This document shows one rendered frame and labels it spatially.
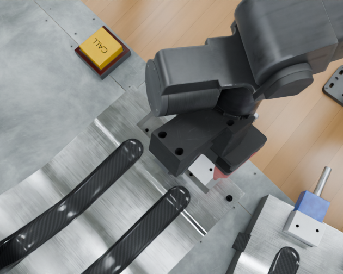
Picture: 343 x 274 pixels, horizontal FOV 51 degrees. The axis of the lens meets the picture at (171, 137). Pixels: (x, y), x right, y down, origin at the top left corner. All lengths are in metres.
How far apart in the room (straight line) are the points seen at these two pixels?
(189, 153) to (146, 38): 0.45
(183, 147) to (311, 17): 0.16
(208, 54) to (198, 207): 0.30
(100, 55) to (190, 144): 0.40
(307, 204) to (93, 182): 0.35
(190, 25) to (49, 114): 0.34
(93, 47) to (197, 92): 0.42
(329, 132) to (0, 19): 0.70
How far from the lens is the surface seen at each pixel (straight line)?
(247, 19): 0.32
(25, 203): 0.61
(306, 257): 0.64
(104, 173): 0.60
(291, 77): 0.31
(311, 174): 0.72
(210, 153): 0.44
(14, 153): 0.75
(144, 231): 0.59
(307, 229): 0.61
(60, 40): 0.80
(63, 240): 0.59
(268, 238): 0.63
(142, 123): 0.62
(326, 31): 0.31
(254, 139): 0.45
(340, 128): 0.76
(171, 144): 0.36
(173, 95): 0.33
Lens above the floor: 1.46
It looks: 75 degrees down
